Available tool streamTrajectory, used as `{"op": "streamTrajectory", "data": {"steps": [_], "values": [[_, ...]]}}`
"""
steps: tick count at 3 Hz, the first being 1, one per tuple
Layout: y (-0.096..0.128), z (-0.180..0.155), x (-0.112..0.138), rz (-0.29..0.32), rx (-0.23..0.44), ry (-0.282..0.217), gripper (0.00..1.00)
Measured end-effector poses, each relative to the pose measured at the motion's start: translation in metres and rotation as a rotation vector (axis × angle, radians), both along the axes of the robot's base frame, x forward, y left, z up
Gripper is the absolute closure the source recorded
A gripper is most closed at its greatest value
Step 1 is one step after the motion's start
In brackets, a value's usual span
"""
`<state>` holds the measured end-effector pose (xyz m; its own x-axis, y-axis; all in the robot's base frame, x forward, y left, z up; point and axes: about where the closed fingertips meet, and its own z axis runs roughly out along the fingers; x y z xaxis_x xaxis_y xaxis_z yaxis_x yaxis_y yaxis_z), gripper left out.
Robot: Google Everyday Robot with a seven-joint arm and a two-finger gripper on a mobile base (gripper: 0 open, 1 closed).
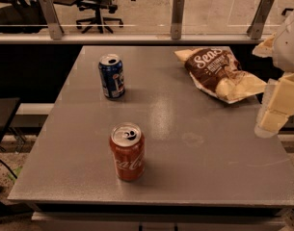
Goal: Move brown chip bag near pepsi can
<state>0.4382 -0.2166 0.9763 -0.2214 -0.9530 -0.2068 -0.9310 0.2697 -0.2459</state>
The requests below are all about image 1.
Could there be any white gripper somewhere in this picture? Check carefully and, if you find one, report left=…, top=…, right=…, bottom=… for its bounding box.
left=253, top=10, right=294, bottom=138

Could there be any brown chip bag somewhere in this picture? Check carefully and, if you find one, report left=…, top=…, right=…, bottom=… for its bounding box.
left=174, top=47, right=266, bottom=104

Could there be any red coca-cola can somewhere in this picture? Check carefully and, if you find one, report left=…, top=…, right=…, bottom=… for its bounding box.
left=109, top=122, right=145, bottom=181

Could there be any blue pepsi can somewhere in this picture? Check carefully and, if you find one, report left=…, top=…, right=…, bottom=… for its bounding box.
left=98, top=54, right=125, bottom=99

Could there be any dark chair at left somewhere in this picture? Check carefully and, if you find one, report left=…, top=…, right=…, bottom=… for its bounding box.
left=0, top=0, right=47, bottom=34

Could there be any dark side table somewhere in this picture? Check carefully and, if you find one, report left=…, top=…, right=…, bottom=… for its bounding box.
left=0, top=97, right=20, bottom=142

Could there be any right metal railing post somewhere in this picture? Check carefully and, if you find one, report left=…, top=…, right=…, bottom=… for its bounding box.
left=247, top=0, right=275, bottom=39

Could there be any metal railing post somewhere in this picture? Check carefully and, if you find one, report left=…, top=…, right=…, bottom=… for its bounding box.
left=171, top=0, right=185, bottom=39
left=247, top=0, right=275, bottom=39
left=39, top=0, right=64, bottom=40

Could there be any middle metal railing post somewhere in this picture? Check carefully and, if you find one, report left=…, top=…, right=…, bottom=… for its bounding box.
left=171, top=0, right=185, bottom=39

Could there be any left metal railing post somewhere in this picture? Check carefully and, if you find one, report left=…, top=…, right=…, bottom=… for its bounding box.
left=39, top=0, right=64, bottom=40

